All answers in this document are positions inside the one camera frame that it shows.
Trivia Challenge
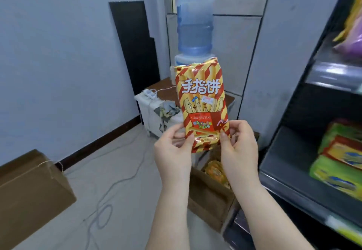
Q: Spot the white water dispenser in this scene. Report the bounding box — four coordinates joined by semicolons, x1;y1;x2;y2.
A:
170;54;216;86

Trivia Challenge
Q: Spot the person's right forearm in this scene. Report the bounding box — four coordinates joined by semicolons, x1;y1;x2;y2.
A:
230;180;316;250

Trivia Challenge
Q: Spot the purple snack packet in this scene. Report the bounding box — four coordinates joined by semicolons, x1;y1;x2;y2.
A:
334;18;362;58

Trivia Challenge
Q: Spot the white cabinet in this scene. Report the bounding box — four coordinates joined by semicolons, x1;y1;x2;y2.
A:
134;90;184;139

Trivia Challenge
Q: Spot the black shelf unit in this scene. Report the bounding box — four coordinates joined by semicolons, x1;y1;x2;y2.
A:
222;0;362;250

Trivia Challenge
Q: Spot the person's right hand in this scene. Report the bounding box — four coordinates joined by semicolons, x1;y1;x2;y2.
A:
219;120;256;187

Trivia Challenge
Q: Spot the person's left forearm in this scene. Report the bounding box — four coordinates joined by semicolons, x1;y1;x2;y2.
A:
145;180;193;250

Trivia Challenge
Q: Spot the green yellow snack packet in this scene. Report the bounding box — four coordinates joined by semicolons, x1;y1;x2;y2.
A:
318;121;362;155
309;155;362;201

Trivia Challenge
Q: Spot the closed brown cardboard box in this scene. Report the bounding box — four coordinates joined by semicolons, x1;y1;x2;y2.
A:
0;149;77;250

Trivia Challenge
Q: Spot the orange snack packet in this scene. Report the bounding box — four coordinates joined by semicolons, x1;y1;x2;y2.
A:
204;160;230;189

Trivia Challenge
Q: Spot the blue water bottle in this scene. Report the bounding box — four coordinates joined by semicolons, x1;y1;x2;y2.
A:
175;0;215;56

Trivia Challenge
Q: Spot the white cable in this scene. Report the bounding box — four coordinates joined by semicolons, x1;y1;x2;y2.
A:
84;86;176;250

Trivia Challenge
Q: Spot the black board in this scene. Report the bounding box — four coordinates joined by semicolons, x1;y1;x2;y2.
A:
109;1;160;96

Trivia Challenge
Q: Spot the red yellow flat snack packet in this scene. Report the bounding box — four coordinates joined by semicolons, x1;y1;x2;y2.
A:
324;136;362;170

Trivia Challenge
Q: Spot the red yellow striped snack packet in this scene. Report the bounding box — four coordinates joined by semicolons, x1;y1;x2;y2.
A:
174;58;230;154

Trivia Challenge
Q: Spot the open brown cardboard box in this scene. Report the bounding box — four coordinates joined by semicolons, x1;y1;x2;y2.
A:
188;132;260;233

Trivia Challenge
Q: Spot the person's left hand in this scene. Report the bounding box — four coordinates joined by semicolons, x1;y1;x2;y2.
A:
154;123;195;186

